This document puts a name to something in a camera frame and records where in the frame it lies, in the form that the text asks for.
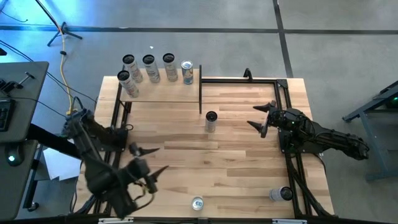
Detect white paper sheets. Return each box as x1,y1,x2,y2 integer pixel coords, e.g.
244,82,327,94
42,146,84,182

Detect blue beverage can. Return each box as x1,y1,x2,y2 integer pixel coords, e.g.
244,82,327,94
191,196,205,212
180,60,195,85

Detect black computer mouse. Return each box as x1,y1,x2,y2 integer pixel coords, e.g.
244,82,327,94
4,146,24,167

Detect silver metal bracket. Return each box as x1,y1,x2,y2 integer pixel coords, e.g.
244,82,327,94
272,218,308,224
98,217,135,224

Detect white can red stripe label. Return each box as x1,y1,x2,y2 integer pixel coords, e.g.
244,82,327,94
142,54,162,84

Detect yellow floor cable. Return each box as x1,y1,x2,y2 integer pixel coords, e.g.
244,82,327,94
58,27,77,113

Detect black aluminium rig frame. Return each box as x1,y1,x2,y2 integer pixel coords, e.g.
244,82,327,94
70,77,336,224

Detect black desk leg with caster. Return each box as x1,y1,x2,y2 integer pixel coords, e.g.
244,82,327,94
22,146,41,213

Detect white Arctic Vibe Celsius can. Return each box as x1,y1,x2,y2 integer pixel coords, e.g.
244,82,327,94
162,52,179,83

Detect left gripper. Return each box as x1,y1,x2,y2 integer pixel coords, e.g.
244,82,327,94
126,142,170,194

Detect black keyboard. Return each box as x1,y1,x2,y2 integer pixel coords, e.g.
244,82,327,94
0,98,16,132

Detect grey desk top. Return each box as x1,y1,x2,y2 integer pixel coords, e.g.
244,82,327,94
0,139,39,222
0,61,50,144

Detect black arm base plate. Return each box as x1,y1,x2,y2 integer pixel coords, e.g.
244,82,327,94
278,129,324,155
102,136,128,153

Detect white Tropical Vibe Celsius can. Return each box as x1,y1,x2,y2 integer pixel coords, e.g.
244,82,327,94
121,54,144,84

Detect grey metal cart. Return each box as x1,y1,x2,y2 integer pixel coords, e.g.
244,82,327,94
341,80,398,183

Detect black desk clamp tool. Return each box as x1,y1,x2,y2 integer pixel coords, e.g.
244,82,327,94
0,71,36,93

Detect black floor cable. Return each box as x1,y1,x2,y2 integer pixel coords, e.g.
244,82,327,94
0,39,98,105

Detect black diagonal desk beam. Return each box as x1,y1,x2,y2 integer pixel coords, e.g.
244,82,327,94
27,123,85,160

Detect black tripod stand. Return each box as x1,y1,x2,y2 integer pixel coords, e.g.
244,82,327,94
34,0,84,47

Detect black shelf support bar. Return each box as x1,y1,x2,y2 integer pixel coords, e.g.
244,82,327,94
111,64,133,127
198,64,203,115

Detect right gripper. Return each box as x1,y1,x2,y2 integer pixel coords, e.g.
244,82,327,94
247,100,284,139

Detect white Celsius beverage can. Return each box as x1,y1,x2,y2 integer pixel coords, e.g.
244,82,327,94
116,70,141,99
269,185,294,202
205,110,218,134

